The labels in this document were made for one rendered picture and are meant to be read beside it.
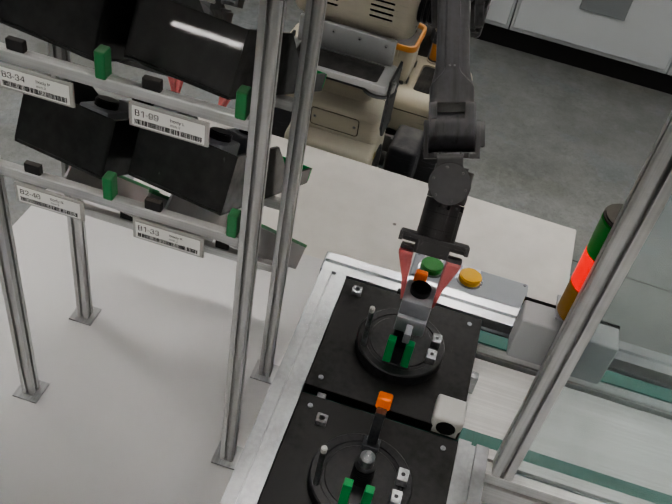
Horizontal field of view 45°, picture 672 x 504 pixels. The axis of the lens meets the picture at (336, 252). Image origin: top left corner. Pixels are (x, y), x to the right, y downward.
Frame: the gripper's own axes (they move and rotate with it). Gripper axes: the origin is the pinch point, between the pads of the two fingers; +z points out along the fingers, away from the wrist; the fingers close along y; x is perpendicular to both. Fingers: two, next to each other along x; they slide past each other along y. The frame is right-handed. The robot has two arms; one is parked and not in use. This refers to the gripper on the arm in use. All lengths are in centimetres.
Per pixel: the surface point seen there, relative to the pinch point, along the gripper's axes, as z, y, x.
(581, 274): -11.3, 16.7, -24.2
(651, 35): -108, 76, 291
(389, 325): 7.0, -3.1, 8.7
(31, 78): -17, -45, -38
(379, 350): 10.3, -3.5, 4.2
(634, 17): -114, 65, 288
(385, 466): 21.8, 1.8, -11.7
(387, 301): 4.5, -4.6, 15.6
